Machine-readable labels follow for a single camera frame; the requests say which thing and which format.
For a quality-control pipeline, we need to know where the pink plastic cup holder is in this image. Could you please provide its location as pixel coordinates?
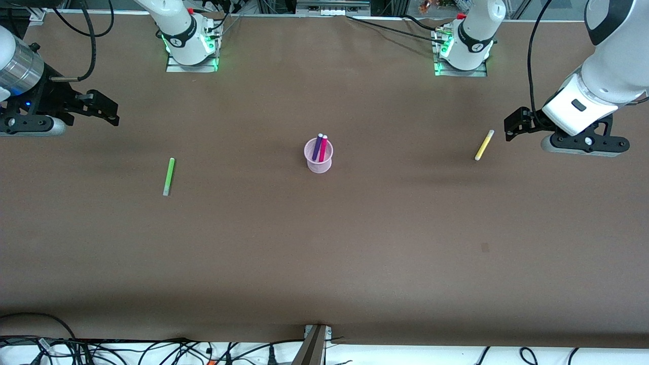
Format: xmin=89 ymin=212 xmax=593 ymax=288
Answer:
xmin=304 ymin=137 xmax=335 ymax=174

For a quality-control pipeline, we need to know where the yellow highlighter pen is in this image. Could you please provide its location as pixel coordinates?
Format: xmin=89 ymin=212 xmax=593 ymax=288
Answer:
xmin=474 ymin=129 xmax=495 ymax=162

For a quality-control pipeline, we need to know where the green highlighter pen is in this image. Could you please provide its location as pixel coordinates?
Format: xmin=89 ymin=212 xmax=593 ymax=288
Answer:
xmin=162 ymin=157 xmax=176 ymax=197

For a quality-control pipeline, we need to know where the silver power strip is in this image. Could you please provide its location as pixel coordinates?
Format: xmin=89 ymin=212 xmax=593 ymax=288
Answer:
xmin=296 ymin=0 xmax=372 ymax=17

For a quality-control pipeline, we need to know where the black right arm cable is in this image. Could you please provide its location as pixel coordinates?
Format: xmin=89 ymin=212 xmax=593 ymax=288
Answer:
xmin=50 ymin=0 xmax=115 ymax=83

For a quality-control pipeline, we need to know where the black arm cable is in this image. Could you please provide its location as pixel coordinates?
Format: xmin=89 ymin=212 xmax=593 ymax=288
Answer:
xmin=50 ymin=0 xmax=115 ymax=83
xmin=527 ymin=0 xmax=554 ymax=116

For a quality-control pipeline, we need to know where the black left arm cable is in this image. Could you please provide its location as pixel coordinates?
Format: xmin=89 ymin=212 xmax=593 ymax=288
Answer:
xmin=527 ymin=0 xmax=554 ymax=116

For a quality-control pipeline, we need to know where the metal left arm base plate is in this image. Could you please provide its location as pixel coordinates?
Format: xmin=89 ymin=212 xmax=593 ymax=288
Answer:
xmin=433 ymin=29 xmax=489 ymax=78

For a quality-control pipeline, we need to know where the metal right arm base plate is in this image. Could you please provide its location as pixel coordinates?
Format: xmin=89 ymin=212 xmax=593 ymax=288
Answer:
xmin=166 ymin=28 xmax=220 ymax=74

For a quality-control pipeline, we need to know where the black cable across table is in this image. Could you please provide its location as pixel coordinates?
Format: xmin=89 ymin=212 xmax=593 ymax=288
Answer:
xmin=346 ymin=15 xmax=453 ymax=44

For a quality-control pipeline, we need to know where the black looping floor cable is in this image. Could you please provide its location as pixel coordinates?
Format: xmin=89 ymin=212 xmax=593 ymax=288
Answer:
xmin=0 ymin=312 xmax=78 ymax=355

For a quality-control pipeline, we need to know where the tangled black cable bundle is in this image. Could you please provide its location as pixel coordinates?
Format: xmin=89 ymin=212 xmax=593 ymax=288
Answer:
xmin=0 ymin=335 xmax=306 ymax=365

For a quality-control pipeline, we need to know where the metal table edge bracket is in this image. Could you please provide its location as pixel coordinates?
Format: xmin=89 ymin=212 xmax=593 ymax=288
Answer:
xmin=292 ymin=324 xmax=333 ymax=365

